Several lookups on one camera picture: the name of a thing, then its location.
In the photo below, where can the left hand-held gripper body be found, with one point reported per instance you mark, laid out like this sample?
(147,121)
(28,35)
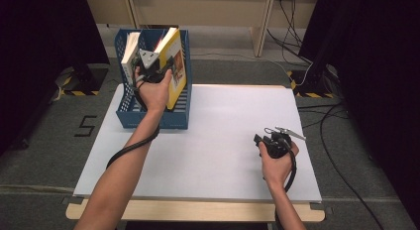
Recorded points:
(148,58)

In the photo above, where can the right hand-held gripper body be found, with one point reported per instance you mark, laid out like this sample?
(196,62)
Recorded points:
(277,147)

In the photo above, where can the red book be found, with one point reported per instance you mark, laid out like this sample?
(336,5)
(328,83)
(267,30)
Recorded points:
(159,43)

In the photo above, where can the white book with picture grid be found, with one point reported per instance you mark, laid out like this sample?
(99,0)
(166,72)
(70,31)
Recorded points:
(130,46)

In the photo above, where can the blue plastic file rack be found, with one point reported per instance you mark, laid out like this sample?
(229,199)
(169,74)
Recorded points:
(178,121)

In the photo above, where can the person's right hand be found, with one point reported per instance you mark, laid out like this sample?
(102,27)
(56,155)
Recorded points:
(277,172)

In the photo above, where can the person's left hand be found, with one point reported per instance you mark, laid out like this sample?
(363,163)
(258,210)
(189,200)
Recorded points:
(155,96)

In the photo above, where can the black stand base hazard tape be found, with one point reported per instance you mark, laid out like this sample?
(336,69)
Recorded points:
(313,83)
(87,79)

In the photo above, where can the black curtain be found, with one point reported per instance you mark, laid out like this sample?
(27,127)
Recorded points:
(379,74)
(39,58)

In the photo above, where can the light wooden desk frame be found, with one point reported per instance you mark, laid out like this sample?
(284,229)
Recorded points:
(261,31)

